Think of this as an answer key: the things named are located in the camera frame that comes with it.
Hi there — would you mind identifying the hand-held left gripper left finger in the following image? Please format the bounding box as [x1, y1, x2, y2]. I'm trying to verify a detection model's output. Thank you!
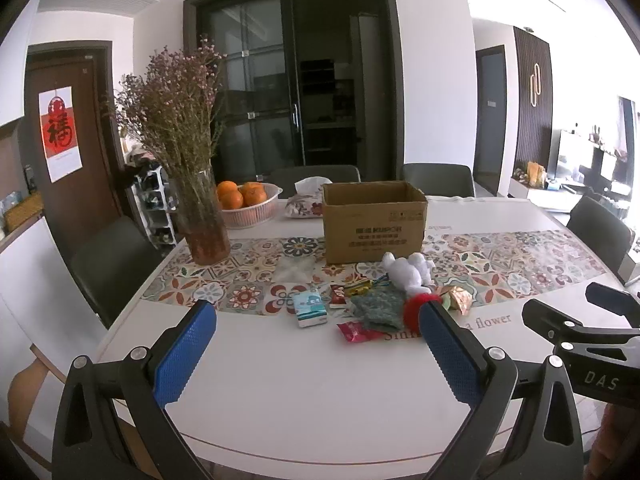
[51, 300, 218, 480]

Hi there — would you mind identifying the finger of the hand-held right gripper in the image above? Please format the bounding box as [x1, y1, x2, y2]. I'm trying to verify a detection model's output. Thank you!
[586, 282, 640, 318]
[521, 299, 640, 357]

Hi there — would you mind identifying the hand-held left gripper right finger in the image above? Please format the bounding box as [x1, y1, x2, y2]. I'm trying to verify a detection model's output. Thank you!
[417, 301, 583, 480]

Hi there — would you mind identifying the green knitted cloth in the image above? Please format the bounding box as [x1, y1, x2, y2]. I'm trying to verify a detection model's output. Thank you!
[350, 287, 408, 333]

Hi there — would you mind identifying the white plush toy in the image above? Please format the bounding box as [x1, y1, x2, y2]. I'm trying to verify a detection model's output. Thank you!
[381, 252, 436, 298]

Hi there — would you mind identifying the red snack packet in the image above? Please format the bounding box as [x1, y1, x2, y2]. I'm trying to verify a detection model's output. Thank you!
[336, 321, 388, 343]

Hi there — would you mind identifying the blue tissue pack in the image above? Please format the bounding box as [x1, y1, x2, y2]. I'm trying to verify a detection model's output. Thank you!
[291, 290, 328, 329]

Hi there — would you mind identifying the brown cardboard box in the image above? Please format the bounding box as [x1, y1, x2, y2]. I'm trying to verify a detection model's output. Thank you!
[321, 181, 429, 265]

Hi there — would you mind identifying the gold red wrapped packet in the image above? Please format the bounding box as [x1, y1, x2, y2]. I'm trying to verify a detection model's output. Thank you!
[432, 284, 473, 313]

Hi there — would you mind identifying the grey dining chair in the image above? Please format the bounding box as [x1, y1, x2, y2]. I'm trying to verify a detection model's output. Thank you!
[70, 216, 163, 328]
[401, 162, 476, 198]
[270, 165, 362, 200]
[567, 195, 633, 283]

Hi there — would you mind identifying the patterned table runner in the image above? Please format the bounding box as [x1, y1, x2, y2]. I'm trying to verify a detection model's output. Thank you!
[140, 230, 608, 316]

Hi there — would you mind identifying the white low cabinet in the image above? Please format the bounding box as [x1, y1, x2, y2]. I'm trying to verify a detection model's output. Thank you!
[510, 175, 568, 208]

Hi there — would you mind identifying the clear plastic bag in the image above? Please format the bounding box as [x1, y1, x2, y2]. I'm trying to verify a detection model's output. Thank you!
[274, 257, 318, 283]

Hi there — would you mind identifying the white shoe rack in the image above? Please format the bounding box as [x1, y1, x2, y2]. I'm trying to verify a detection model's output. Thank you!
[131, 167, 178, 248]

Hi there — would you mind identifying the white plastic basket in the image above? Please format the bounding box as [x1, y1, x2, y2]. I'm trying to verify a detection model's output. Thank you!
[216, 183, 283, 227]

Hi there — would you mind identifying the pile of oranges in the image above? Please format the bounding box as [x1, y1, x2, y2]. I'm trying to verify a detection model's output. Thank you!
[216, 180, 268, 210]

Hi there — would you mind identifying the floral tissue pouch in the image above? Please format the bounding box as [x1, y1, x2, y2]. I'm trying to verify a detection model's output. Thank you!
[284, 177, 333, 219]

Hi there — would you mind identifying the woven storage basket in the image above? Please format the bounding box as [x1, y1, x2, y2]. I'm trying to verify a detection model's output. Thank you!
[2, 192, 46, 233]

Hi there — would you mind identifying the brown wooden door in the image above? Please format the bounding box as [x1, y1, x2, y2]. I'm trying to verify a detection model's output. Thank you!
[25, 42, 126, 221]

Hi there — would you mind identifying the dried flower bunch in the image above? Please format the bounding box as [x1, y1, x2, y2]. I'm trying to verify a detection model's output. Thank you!
[102, 35, 228, 186]

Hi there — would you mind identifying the dark glass sliding door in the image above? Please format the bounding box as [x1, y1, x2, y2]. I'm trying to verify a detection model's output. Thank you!
[182, 0, 403, 186]

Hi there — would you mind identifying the gold wall ornament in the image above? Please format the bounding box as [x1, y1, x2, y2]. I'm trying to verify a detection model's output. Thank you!
[529, 62, 543, 108]

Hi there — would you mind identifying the red white wall calendar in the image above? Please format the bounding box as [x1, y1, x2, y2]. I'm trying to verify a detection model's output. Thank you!
[39, 87, 83, 183]

